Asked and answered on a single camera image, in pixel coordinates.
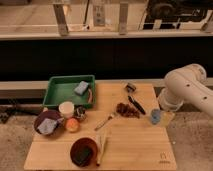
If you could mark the silver fork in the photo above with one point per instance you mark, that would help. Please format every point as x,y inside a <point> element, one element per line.
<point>100,125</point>

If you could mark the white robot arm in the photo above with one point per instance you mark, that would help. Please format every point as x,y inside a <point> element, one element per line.
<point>186,84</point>

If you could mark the brown bowl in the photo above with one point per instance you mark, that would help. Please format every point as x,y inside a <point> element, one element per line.
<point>80,143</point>

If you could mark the purple bowl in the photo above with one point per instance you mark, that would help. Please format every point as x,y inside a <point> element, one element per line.
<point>51,114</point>

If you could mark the blue cloth in bowl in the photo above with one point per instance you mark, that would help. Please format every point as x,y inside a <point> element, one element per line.
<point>47,126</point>

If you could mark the dark sponge in bowl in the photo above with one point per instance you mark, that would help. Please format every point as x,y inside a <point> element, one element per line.
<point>83,155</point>

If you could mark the orange carrot in tray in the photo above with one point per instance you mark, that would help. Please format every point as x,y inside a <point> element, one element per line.
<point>90,95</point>

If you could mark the blue sponge in tray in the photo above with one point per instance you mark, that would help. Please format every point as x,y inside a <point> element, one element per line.
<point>81,88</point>

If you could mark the black knife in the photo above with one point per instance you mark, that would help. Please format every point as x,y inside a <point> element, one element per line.
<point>136,104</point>

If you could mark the brown grape bunch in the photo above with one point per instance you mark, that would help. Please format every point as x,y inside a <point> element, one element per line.
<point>126,110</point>

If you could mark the dark patterned small cup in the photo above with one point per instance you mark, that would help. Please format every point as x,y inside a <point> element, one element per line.
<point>80,113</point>

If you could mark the wooden cutting board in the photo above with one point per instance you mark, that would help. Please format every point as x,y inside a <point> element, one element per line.
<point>132,144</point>

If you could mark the white cup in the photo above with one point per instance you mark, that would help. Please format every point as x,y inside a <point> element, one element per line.
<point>66,109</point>

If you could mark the green plastic tray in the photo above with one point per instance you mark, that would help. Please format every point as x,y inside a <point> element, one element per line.
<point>61,89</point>

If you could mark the orange peach fruit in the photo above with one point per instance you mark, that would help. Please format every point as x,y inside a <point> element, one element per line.
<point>72,125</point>

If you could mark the wooden spatula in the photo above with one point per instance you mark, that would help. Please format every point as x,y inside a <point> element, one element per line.
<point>101,142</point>

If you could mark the blue plastic toy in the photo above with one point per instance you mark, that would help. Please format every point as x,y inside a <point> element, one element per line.
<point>155,116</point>

